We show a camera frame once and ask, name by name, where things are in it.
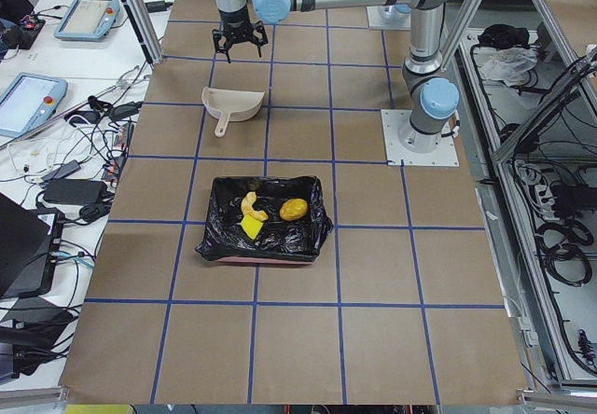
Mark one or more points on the blue teach pendant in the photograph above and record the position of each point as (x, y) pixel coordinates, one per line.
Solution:
(29, 101)
(88, 20)

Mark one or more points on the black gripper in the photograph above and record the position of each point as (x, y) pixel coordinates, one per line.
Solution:
(235, 19)

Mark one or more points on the yellow green sponge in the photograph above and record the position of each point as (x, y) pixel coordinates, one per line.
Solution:
(251, 226)

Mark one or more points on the aluminium frame post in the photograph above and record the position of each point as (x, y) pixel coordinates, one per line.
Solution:
(144, 30)

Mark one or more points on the black lined pink bin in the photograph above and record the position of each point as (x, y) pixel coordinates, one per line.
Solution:
(279, 241)

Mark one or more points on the lower blue teach pendant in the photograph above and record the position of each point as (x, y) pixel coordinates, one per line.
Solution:
(29, 101)

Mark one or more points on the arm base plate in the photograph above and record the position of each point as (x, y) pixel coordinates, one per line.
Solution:
(404, 146)
(389, 18)

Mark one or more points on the black power adapter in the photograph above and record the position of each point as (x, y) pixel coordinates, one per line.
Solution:
(75, 191)

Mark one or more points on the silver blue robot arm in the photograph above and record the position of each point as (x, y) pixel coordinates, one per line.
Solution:
(420, 69)

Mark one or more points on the white crumpled cloth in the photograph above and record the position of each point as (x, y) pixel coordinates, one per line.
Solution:
(510, 66)

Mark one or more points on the pale yellow peel piece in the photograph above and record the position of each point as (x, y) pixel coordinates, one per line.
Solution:
(247, 207)

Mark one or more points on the beige plastic dustpan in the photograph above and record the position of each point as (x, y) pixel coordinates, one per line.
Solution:
(230, 106)

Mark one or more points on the upper blue teach pendant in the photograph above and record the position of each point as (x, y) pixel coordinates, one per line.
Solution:
(88, 20)

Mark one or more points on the yellow potato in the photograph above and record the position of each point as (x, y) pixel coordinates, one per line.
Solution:
(294, 209)

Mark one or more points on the black laptop computer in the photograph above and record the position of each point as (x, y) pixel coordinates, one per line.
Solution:
(29, 240)

